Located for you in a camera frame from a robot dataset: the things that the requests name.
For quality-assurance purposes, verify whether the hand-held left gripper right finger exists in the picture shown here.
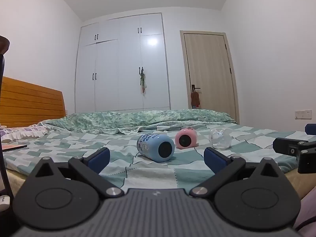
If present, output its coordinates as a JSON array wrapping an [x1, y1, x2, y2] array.
[[189, 147, 287, 199]]

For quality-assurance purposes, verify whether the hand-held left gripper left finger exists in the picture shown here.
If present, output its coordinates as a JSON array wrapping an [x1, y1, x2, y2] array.
[[28, 147, 125, 199]]

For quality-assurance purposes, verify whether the clear glass cup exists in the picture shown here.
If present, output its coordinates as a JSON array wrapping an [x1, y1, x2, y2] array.
[[209, 128, 232, 150]]

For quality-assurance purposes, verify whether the pink cup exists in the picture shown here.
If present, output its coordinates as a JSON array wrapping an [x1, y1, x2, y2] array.
[[175, 127, 198, 150]]

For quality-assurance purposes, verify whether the blue printed cup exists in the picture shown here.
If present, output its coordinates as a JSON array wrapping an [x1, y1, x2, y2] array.
[[137, 133, 176, 163]]

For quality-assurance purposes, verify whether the green floral duvet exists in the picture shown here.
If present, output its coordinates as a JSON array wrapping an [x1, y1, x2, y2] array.
[[37, 109, 238, 135]]

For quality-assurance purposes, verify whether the green checked bedsheet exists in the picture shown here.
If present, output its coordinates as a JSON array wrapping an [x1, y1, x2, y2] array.
[[2, 123, 316, 196]]

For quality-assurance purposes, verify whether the brown hanging bag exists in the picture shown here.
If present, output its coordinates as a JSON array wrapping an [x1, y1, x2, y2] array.
[[191, 90, 201, 109]]

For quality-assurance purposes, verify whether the person's pink clothing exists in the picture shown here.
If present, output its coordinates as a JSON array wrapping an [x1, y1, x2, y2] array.
[[292, 186, 316, 234]]

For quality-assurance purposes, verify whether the purple floral pillow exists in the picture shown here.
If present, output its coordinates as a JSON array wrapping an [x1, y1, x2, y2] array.
[[0, 126, 50, 144]]

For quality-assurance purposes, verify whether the beige wooden door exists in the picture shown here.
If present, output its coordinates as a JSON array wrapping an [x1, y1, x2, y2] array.
[[180, 30, 240, 124]]

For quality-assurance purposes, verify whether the flat thin book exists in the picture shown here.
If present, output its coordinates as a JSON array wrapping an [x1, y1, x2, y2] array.
[[1, 144, 28, 151]]

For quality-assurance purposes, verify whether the green hanging ornament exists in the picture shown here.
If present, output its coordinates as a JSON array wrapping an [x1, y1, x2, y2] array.
[[139, 70, 149, 95]]

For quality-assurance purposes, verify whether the wooden bed headboard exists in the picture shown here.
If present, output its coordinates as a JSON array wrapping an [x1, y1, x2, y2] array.
[[0, 76, 67, 128]]

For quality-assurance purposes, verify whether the white wardrobe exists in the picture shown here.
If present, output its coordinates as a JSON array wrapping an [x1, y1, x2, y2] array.
[[75, 12, 171, 114]]

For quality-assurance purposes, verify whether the white plug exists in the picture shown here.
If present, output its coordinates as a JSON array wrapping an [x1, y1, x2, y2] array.
[[0, 195, 11, 212]]

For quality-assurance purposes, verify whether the dark brown object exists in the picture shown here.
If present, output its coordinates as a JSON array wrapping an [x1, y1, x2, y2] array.
[[0, 36, 11, 55]]

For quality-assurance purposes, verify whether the white wall socket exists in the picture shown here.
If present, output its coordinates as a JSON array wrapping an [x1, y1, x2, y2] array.
[[295, 109, 313, 119]]

